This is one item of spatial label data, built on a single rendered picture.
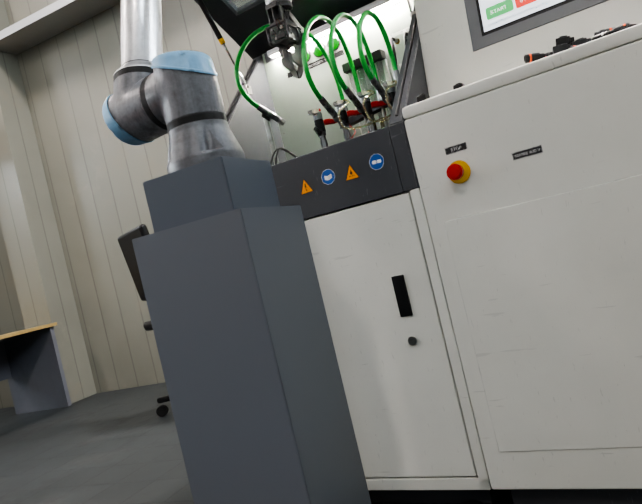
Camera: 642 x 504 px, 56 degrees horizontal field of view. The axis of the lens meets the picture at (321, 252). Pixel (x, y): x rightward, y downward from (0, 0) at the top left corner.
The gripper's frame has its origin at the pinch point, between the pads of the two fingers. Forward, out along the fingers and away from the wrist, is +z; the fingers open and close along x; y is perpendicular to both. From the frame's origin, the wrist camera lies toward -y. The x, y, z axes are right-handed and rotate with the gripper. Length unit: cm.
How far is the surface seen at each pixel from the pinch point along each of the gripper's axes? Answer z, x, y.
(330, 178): 34.5, 13.2, 21.2
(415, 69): 11.7, 35.1, 3.3
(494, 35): 9, 55, -4
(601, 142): 44, 74, 21
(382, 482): 112, 8, 21
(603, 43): 25, 79, 21
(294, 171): 30.0, 3.4, 21.2
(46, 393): 109, -358, -136
